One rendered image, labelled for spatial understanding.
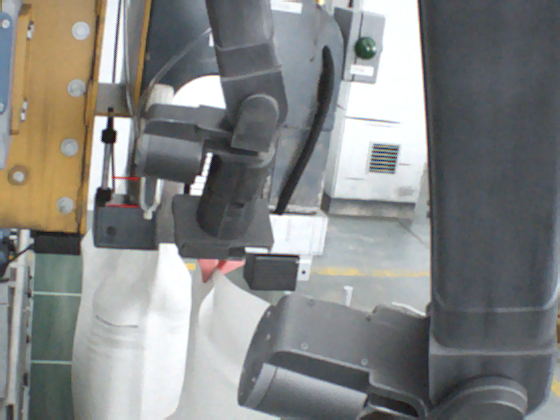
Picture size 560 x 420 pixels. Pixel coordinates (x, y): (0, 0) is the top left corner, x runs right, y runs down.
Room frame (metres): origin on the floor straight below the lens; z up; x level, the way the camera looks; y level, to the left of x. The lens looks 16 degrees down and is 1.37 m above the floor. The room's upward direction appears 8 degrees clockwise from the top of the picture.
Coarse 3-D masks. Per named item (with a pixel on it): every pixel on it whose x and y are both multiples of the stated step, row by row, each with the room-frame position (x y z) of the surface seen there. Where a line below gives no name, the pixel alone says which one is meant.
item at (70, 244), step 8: (40, 232) 0.93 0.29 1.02; (48, 232) 0.94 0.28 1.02; (56, 232) 0.94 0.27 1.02; (64, 232) 0.95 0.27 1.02; (72, 232) 0.95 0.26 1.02; (40, 240) 0.92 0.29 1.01; (48, 240) 0.92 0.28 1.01; (56, 240) 0.93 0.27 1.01; (64, 240) 0.93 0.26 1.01; (72, 240) 0.93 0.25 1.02; (80, 240) 0.94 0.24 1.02; (40, 248) 0.92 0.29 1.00; (48, 248) 0.92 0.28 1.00; (56, 248) 0.93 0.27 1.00; (64, 248) 0.93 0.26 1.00; (72, 248) 0.93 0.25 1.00; (80, 248) 0.94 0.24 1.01
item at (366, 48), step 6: (360, 42) 1.02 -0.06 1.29; (366, 42) 1.01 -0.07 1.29; (372, 42) 1.02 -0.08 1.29; (354, 48) 1.02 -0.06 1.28; (360, 48) 1.01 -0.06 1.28; (366, 48) 1.01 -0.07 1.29; (372, 48) 1.01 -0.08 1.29; (360, 54) 1.01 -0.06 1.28; (366, 54) 1.01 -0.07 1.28; (372, 54) 1.02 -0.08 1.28; (366, 60) 1.02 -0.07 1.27
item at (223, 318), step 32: (224, 288) 0.81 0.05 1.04; (192, 320) 0.92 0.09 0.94; (224, 320) 0.80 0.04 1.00; (256, 320) 0.77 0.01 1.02; (192, 352) 0.90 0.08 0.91; (224, 352) 0.80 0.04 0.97; (192, 384) 0.69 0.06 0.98; (224, 384) 0.62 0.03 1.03; (192, 416) 0.67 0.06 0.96; (224, 416) 0.62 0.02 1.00; (256, 416) 0.59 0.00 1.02
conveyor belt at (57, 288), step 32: (64, 256) 2.46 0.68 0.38; (64, 288) 2.20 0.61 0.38; (32, 320) 1.96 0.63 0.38; (64, 320) 1.99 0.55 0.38; (32, 352) 1.78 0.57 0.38; (64, 352) 1.81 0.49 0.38; (32, 384) 1.63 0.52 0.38; (64, 384) 1.66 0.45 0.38; (32, 416) 1.50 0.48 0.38; (64, 416) 1.52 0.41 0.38
